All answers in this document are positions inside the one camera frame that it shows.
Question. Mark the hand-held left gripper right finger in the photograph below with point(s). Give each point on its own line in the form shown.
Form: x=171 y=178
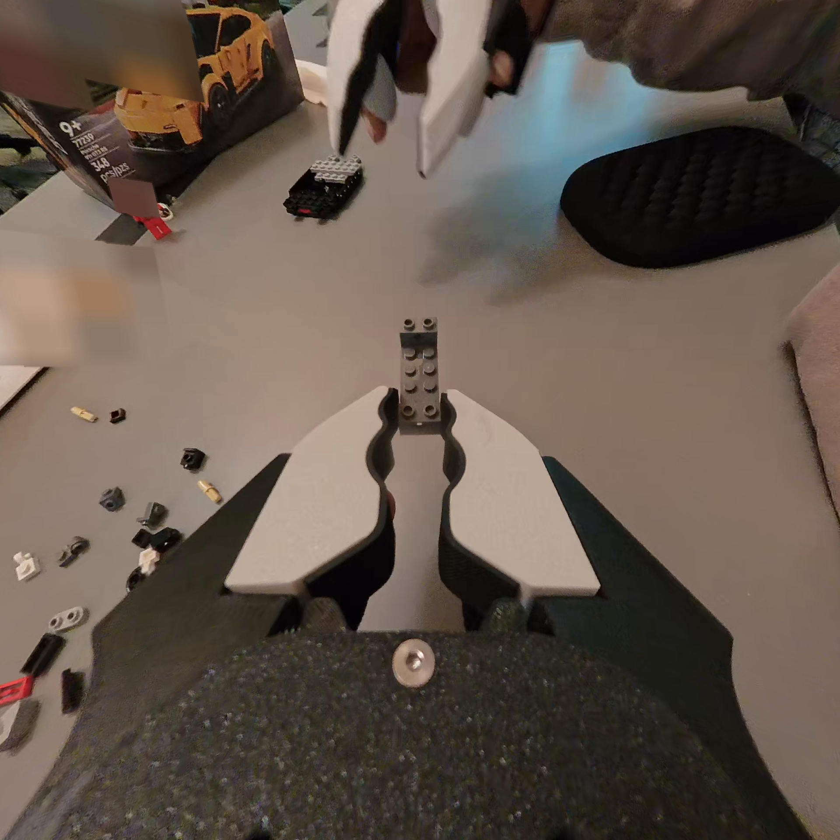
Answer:
x=518 y=518

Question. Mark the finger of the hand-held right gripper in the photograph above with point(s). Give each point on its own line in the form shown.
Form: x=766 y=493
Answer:
x=459 y=79
x=348 y=46

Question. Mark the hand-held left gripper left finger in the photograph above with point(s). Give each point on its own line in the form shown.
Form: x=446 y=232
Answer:
x=308 y=518

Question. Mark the black toy car chassis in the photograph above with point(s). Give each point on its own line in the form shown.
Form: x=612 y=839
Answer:
x=321 y=193

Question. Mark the dark grey brick assembly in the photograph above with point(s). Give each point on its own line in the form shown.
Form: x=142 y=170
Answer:
x=420 y=387

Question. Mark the person's right forearm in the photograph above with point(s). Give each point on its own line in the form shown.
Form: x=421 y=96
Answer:
x=689 y=39

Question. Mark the grey desk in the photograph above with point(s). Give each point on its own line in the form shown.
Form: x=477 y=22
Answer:
x=262 y=315

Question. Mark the person's right hand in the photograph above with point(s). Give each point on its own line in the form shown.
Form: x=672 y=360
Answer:
x=415 y=46

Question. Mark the toy car box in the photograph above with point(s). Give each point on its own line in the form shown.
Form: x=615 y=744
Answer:
x=249 y=118

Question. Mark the scattered small toy bricks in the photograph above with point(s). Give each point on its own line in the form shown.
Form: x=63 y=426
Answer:
x=113 y=499

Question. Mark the black mesh wrist rest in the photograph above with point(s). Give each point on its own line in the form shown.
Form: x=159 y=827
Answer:
x=702 y=197

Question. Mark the red toy minifigure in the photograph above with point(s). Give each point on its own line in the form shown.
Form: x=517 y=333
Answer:
x=156 y=226

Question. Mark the blue patterned fabric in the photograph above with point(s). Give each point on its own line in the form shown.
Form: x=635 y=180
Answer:
x=817 y=131

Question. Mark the person's beige sweatshirt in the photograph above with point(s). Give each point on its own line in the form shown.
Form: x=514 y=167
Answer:
x=817 y=394

